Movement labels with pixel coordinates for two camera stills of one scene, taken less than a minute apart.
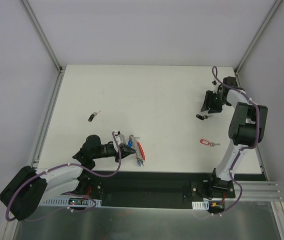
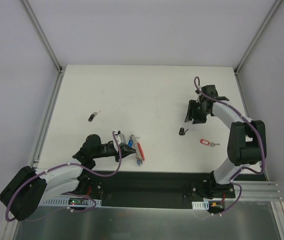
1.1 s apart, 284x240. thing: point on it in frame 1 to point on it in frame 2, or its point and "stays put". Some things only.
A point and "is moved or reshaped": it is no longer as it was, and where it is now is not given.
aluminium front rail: (257, 191) stays put
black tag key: (201, 117) is moved or reshaped
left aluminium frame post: (42, 36) stays put
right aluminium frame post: (257, 36) stays put
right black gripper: (213, 100) to (194, 111)
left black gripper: (119, 152) stays put
